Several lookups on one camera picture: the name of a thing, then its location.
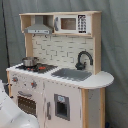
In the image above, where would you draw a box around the small metal pot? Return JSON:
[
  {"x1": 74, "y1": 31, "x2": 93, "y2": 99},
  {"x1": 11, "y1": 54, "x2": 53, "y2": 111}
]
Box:
[{"x1": 22, "y1": 57, "x2": 38, "y2": 67}]

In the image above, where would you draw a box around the white toy microwave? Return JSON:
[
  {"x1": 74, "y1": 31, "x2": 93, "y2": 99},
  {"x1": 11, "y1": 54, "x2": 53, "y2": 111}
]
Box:
[{"x1": 54, "y1": 14, "x2": 91, "y2": 34}]

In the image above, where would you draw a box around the grey backdrop curtain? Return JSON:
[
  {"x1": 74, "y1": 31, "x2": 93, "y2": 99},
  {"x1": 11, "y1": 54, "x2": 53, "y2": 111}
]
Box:
[{"x1": 0, "y1": 0, "x2": 128, "y2": 128}]

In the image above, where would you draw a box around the grey range hood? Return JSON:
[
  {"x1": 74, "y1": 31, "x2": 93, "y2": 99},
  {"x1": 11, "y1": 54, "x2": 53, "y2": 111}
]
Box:
[{"x1": 24, "y1": 16, "x2": 53, "y2": 34}]

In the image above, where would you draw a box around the white cupboard door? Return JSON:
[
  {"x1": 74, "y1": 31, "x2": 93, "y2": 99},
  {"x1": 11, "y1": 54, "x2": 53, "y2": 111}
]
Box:
[{"x1": 44, "y1": 81, "x2": 82, "y2": 128}]

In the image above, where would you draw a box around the black toy stovetop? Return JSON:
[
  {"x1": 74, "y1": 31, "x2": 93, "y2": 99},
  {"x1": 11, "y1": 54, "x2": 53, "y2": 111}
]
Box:
[{"x1": 18, "y1": 63, "x2": 55, "y2": 73}]

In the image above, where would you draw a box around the left red stove knob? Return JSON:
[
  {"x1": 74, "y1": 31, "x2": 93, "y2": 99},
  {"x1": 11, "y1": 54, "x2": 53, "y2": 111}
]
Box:
[{"x1": 12, "y1": 77, "x2": 18, "y2": 82}]

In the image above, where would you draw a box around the wooden toy kitchen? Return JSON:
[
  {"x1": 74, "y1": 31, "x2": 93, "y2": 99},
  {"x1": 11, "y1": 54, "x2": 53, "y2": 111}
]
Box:
[{"x1": 7, "y1": 11, "x2": 114, "y2": 128}]

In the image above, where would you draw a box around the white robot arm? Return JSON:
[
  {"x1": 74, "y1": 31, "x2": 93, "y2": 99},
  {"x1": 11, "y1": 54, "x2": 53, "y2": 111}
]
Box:
[{"x1": 0, "y1": 89, "x2": 39, "y2": 128}]

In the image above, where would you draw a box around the right red stove knob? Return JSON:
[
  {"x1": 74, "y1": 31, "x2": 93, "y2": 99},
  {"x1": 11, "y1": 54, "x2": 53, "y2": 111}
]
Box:
[{"x1": 31, "y1": 82, "x2": 37, "y2": 88}]

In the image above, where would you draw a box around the black toy faucet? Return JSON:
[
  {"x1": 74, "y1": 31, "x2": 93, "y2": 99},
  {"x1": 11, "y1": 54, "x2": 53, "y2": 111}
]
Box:
[{"x1": 75, "y1": 51, "x2": 93, "y2": 70}]

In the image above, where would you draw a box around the grey toy sink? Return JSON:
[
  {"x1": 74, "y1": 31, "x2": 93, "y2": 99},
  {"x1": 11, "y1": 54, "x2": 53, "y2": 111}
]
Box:
[{"x1": 52, "y1": 68, "x2": 92, "y2": 81}]

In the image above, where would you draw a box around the red stove knob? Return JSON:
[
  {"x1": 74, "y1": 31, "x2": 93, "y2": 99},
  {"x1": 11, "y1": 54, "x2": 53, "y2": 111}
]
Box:
[
  {"x1": 31, "y1": 82, "x2": 37, "y2": 88},
  {"x1": 12, "y1": 77, "x2": 18, "y2": 82}
]

